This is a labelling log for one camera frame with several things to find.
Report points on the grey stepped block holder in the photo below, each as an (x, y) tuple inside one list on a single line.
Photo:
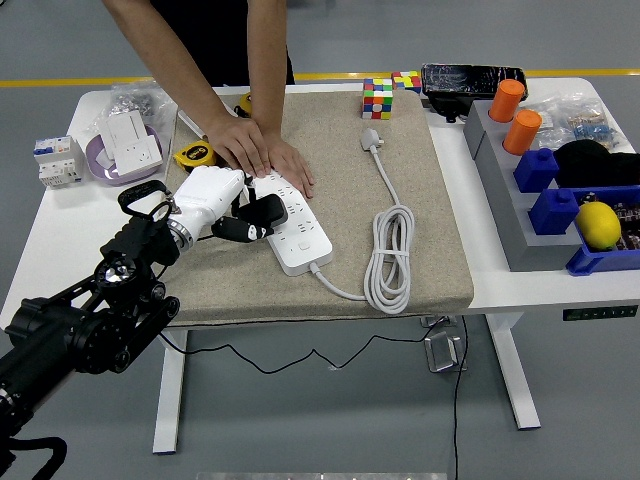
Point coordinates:
[(505, 200)]

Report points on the white wall socket panel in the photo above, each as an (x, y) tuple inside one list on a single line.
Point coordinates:
[(137, 157)]

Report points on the blue plastic block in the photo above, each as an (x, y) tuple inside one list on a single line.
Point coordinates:
[(552, 212), (536, 172)]

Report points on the large clear metal bracket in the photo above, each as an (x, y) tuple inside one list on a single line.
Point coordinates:
[(442, 352)]

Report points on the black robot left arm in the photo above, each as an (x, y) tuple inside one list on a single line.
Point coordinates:
[(65, 330)]

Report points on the person's left forearm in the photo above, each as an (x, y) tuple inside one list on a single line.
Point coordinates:
[(267, 60)]

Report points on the black mount bracket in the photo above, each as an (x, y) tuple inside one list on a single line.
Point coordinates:
[(447, 107)]

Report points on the large colourful puzzle cube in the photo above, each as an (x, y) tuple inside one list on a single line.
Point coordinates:
[(377, 100)]

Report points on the small colourful puzzle cube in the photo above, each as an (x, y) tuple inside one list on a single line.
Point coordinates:
[(406, 81)]

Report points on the black plug adapter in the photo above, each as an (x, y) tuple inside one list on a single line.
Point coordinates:
[(265, 210)]

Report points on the yellow black tape measure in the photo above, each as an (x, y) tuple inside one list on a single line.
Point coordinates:
[(195, 152)]

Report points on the white wall switch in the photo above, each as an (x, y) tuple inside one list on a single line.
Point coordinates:
[(190, 122)]

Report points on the small yellow tape measure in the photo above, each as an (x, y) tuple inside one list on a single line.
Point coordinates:
[(244, 102)]

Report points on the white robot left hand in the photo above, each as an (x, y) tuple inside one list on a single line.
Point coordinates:
[(205, 195)]

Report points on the clear bag of components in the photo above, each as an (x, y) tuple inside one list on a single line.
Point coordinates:
[(585, 122)]

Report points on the dark circuit boards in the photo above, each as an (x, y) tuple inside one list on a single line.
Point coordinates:
[(631, 220)]

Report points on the white circuit breaker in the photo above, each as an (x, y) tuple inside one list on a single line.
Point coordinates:
[(55, 160)]

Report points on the person's right forearm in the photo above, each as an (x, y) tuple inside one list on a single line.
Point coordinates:
[(155, 45)]

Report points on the clear bag of screws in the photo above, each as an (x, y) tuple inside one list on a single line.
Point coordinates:
[(132, 97)]

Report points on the white table leg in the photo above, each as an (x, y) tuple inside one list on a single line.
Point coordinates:
[(515, 375), (170, 390)]

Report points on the person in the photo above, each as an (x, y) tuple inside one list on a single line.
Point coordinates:
[(215, 40)]

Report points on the white blank switch panel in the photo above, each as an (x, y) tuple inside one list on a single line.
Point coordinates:
[(122, 132)]

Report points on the grey-brown fabric mat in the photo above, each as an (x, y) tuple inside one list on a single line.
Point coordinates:
[(340, 210)]

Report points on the black desk control panel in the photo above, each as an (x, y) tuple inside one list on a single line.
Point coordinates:
[(600, 313)]

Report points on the orange cylinder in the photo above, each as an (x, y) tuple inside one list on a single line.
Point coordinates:
[(506, 100), (522, 132)]

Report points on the black cloth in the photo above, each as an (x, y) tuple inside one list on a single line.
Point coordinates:
[(595, 162)]

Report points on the black film-wrapped box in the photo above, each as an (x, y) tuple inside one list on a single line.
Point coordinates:
[(460, 80)]

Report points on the small clear metal bracket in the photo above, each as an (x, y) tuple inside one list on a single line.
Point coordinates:
[(439, 321)]

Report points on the person's right hand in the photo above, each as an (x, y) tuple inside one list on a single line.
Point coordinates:
[(242, 145)]

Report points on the white power strip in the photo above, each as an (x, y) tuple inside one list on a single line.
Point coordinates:
[(300, 260)]

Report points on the yellow lemon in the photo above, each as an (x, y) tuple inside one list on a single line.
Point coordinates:
[(597, 225)]

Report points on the blue plastic bin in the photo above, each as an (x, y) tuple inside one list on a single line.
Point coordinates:
[(600, 262)]

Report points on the person's left hand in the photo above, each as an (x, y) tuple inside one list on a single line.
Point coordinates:
[(295, 167)]

